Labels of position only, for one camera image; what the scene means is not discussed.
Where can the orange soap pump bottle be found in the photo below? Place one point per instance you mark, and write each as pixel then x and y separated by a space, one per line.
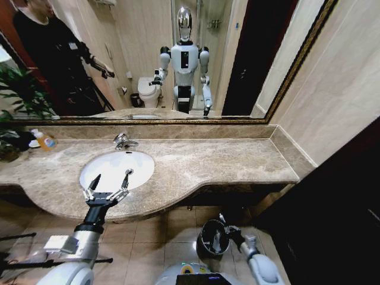
pixel 46 142

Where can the black round trash bin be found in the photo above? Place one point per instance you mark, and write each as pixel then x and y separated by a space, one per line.
pixel 207 237

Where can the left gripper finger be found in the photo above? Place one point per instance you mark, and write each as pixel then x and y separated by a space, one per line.
pixel 124 185
pixel 92 187

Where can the green potted plant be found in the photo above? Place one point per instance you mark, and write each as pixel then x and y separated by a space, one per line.
pixel 20 98

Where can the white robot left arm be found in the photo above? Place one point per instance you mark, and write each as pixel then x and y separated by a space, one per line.
pixel 80 252

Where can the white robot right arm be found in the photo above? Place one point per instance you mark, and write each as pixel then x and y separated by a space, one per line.
pixel 262 264

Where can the gold framed wall mirror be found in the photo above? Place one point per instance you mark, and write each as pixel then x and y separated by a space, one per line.
pixel 166 59

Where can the small white dish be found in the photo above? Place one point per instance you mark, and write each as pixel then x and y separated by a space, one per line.
pixel 34 143

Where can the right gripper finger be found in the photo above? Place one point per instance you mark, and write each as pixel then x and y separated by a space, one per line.
pixel 223 220
pixel 217 241

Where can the white oval sink basin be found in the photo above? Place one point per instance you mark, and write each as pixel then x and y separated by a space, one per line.
pixel 115 169

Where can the chrome faucet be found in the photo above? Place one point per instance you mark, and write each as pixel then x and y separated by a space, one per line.
pixel 122 141

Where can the dark wooden door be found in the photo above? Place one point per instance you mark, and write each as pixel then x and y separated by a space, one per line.
pixel 335 213

